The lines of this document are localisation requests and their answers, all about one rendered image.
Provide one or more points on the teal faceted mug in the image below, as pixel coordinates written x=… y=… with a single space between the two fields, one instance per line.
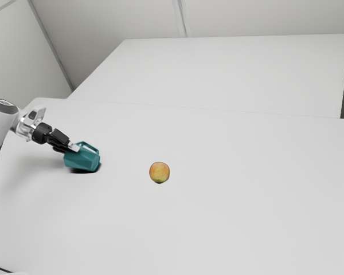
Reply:
x=81 y=160

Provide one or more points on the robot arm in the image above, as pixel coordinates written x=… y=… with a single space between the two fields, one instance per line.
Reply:
x=1 y=120

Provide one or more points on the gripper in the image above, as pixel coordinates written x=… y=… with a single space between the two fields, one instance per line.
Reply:
x=42 y=133

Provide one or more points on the yellow red apple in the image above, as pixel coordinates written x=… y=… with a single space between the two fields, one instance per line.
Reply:
x=159 y=172

